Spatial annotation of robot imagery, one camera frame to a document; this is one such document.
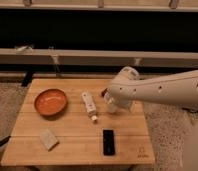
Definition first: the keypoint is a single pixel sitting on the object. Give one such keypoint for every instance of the clear plastic cup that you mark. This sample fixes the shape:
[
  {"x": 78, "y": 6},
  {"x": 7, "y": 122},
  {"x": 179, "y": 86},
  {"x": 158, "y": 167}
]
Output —
[{"x": 111, "y": 107}]

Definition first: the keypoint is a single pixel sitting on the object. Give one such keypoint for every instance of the grey metal shelf rail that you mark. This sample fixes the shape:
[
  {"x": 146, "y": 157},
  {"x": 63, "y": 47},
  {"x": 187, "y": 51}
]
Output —
[{"x": 99, "y": 58}]

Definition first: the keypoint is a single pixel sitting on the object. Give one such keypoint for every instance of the orange bowl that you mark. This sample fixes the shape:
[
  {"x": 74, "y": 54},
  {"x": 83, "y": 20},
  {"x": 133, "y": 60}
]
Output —
[{"x": 50, "y": 102}]

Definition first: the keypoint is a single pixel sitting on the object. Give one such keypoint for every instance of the pale sponge block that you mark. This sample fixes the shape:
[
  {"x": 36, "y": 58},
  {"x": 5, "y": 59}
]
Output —
[{"x": 48, "y": 139}]

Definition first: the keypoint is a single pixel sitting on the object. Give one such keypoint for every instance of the white tube bottle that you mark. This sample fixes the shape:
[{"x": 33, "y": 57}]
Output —
[{"x": 90, "y": 105}]

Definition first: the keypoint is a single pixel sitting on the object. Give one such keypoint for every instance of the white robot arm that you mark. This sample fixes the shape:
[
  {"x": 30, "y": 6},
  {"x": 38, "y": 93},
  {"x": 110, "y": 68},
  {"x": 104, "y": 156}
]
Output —
[{"x": 177, "y": 89}]

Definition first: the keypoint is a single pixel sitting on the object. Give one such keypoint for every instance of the black eraser block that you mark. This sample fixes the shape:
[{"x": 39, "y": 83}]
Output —
[{"x": 108, "y": 142}]

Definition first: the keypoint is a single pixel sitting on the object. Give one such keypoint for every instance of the small red block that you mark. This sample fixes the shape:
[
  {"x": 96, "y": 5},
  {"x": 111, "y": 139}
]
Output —
[{"x": 104, "y": 92}]

